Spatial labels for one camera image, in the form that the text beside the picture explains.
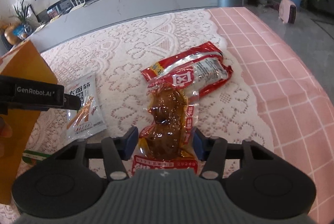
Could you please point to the white lace table cover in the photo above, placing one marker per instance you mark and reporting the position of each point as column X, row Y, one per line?
column 119, row 54

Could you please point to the brown braised meat packet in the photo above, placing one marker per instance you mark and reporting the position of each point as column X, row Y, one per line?
column 167, row 142

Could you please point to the orange cardboard box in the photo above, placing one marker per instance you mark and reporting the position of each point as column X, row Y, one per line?
column 21, row 68

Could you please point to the red silver snack bag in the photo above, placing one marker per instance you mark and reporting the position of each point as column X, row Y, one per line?
column 199, row 68

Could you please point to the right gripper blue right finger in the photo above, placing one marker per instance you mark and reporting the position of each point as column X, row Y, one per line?
column 212, row 151

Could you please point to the white wifi router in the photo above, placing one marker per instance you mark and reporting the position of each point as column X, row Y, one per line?
column 77, row 3

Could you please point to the grey white TV console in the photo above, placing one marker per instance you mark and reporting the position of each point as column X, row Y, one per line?
column 104, row 13

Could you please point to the green sausage snack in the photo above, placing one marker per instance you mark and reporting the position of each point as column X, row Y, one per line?
column 33, row 157

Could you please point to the white gluten snack packet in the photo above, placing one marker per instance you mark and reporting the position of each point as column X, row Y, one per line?
column 88, row 120

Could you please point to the pink checkered tablecloth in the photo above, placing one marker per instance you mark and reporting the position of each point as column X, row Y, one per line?
column 290, row 100

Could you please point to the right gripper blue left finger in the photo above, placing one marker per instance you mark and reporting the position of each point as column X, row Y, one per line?
column 117, row 150

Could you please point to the small potted plant left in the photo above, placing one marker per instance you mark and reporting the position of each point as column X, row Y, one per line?
column 24, row 29

